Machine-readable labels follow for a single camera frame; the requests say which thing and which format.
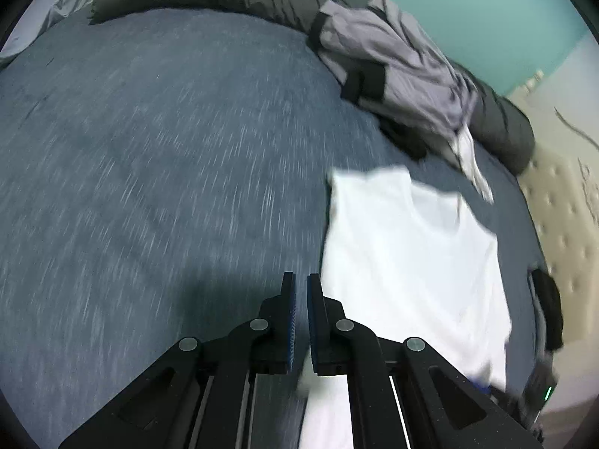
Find light grey blanket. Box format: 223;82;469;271
0;0;100;58

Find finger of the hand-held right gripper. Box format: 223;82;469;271
465;374;520;412

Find white t-shirt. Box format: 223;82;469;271
299;166;514;449

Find light grey crumpled garment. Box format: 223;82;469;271
306;0;479;137

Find cream tufted headboard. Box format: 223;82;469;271
508;69;599;427

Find black garment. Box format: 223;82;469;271
378;119;430;161

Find crumpled white shirt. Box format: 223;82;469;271
448;126;495;205

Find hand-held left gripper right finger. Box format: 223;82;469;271
308;274;541;449

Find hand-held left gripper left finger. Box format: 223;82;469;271
58;272;297;449

